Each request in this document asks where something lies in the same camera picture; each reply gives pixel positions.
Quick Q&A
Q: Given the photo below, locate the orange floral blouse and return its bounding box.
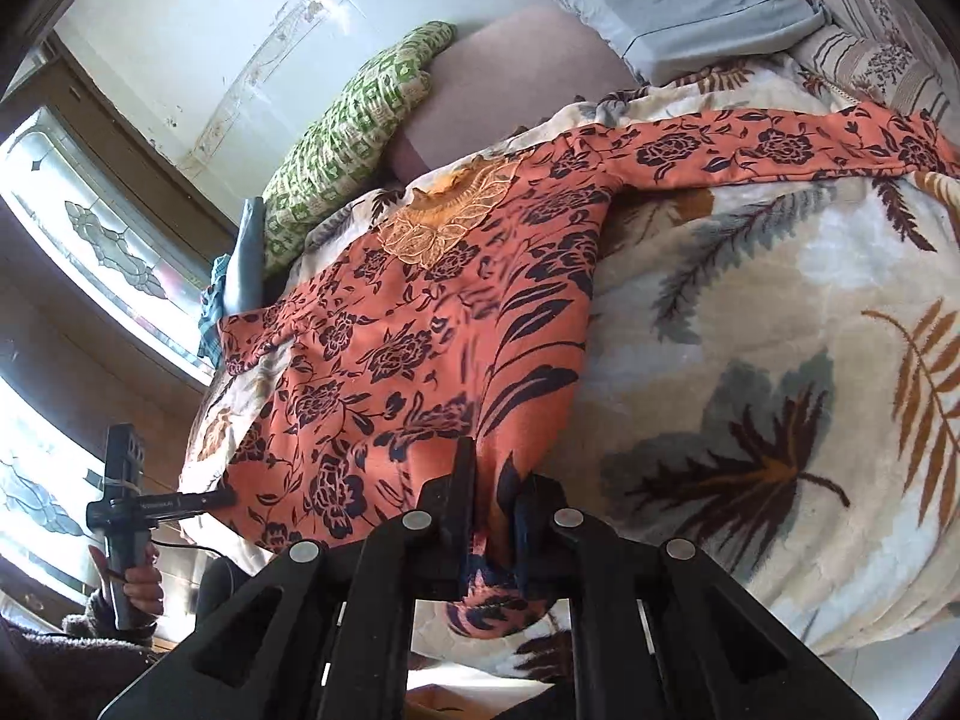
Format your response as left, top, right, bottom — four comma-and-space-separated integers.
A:
216, 99, 960, 642

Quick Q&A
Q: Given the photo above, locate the person's left hand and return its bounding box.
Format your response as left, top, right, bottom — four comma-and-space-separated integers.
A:
88, 541, 164, 622

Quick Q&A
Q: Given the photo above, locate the teal patterned cloth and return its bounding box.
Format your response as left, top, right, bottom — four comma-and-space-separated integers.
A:
197, 254, 231, 369

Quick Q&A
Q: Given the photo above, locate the blue folded cloth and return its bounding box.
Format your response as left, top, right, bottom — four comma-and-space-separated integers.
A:
223, 197, 265, 316

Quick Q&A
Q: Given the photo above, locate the stained glass wooden window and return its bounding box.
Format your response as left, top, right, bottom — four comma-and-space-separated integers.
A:
2, 39, 236, 603

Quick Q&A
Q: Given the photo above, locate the leaf pattern fleece blanket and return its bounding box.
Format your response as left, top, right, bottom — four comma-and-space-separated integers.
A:
177, 50, 960, 685

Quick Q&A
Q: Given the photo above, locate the green white checkered pillow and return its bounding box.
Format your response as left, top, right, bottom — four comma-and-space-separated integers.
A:
262, 21, 457, 277

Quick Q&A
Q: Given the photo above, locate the mauve quilted mattress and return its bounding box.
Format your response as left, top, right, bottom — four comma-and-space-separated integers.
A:
384, 5, 635, 184

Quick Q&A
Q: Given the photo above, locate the striped floral quilt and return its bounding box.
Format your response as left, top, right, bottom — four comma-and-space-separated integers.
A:
791, 0, 958, 138

